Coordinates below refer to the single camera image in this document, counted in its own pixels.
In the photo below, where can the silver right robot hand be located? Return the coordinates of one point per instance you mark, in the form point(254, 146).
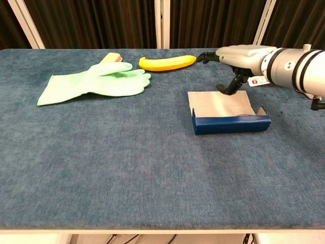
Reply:
point(241, 57)

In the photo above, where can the blue rectangular cardboard box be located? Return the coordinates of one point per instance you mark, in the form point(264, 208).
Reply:
point(228, 124)

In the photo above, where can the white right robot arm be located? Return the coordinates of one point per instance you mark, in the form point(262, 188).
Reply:
point(297, 68)

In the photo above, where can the orange sponge block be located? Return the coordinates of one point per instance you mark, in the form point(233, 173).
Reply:
point(110, 58)

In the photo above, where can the clear plastic ruler set package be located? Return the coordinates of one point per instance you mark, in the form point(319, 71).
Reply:
point(259, 81)

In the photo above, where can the yellow banana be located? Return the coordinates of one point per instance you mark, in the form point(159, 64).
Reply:
point(165, 63)

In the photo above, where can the green rubber glove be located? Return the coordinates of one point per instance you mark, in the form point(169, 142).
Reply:
point(101, 84)

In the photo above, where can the dark pleated curtain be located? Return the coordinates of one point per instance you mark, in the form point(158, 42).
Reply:
point(101, 23)

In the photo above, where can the white frame post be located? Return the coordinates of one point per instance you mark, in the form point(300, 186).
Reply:
point(264, 23)
point(26, 24)
point(162, 24)

